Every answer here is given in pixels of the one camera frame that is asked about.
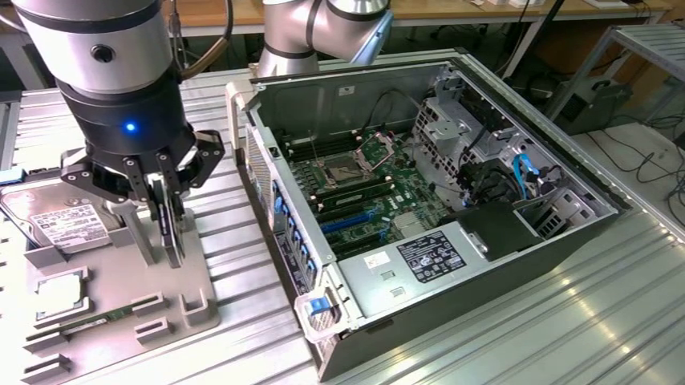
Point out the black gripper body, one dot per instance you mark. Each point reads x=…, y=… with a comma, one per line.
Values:
x=126, y=120

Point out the graphics card with metal bracket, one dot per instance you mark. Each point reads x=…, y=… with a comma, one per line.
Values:
x=174, y=240

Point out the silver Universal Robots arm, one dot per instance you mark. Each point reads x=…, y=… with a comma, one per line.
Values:
x=91, y=28

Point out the hard disk with blue caddy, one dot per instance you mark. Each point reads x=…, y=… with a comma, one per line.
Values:
x=54, y=216

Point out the thin metal locking lever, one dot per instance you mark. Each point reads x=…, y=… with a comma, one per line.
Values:
x=316, y=152

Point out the CPU socket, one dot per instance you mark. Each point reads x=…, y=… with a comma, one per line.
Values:
x=342, y=172

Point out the black labelled RAM stick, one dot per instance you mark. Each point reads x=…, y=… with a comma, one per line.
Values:
x=353, y=198

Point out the blue expansion slot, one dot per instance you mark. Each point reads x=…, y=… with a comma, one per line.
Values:
x=348, y=221

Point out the grey plastic parts rack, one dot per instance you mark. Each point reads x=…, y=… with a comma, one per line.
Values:
x=123, y=288

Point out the silver CPU chip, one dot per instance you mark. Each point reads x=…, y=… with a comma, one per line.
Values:
x=59, y=294

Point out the green motherboard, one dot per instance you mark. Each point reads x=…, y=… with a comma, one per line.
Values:
x=407, y=176

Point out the green RAM stick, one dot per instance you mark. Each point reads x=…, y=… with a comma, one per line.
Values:
x=91, y=321

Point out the silver chipset heatsink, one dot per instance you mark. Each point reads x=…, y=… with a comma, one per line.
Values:
x=409, y=222

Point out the tall perforated metal disk bay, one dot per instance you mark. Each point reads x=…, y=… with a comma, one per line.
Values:
x=444, y=132

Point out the grey power supply unit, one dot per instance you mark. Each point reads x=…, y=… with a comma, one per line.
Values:
x=407, y=280

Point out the black plastic shroud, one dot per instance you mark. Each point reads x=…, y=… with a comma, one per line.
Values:
x=492, y=232

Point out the open grey PC case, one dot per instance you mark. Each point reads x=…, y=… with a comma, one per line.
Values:
x=455, y=321

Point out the low metal disk bay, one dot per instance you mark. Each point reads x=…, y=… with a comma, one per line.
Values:
x=568, y=208

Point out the black box device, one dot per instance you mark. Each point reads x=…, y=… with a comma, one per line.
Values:
x=600, y=108

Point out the wooden desk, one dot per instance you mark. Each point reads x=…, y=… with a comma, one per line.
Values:
x=590, y=12

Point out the metal slatted shelf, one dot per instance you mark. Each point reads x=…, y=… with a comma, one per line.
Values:
x=659, y=44

